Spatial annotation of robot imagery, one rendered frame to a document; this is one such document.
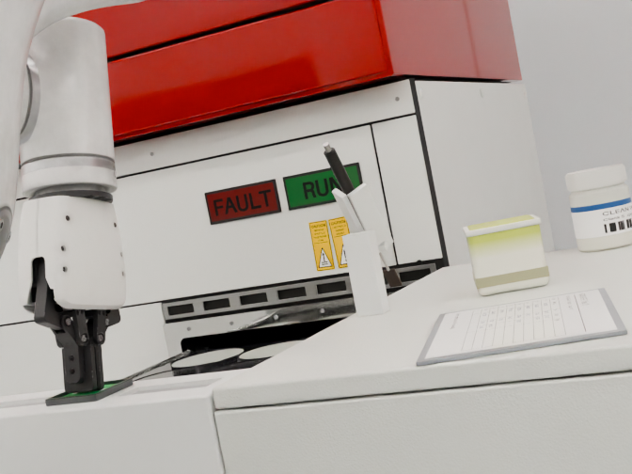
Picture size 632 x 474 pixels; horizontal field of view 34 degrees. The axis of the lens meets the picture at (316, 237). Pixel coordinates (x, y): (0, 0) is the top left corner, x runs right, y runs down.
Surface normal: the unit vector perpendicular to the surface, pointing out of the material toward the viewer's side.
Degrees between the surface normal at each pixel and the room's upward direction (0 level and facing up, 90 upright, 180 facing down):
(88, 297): 99
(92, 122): 86
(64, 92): 86
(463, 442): 90
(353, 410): 90
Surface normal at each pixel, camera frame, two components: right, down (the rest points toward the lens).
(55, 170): -0.04, -0.13
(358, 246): -0.40, 0.13
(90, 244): 0.89, -0.14
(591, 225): -0.67, 0.17
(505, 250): -0.11, 0.07
